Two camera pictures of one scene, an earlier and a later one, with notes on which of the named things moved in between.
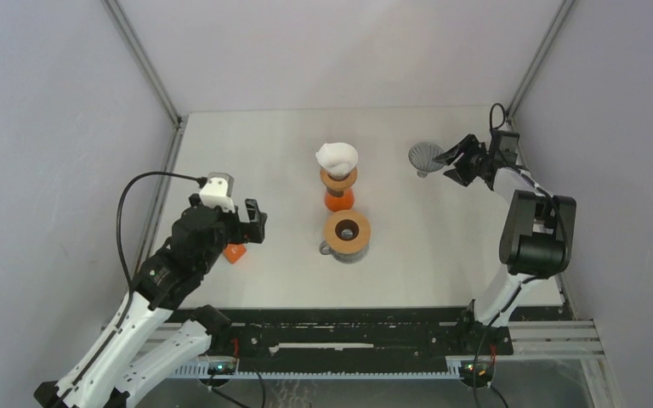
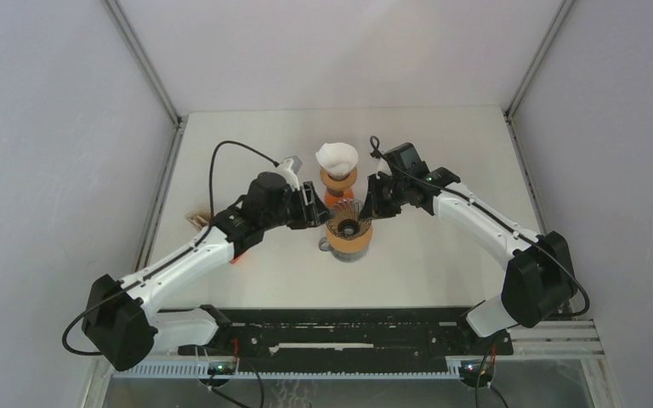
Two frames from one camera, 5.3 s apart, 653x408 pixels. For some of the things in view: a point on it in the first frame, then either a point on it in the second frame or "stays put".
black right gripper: x=470 y=144 -> x=373 y=207
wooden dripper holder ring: x=338 y=185 stays put
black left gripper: x=247 y=231 -> x=314 y=214
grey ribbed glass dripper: x=421 y=155 -> x=346 y=223
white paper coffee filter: x=337 y=158 stays put
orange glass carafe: x=338 y=200 stays put
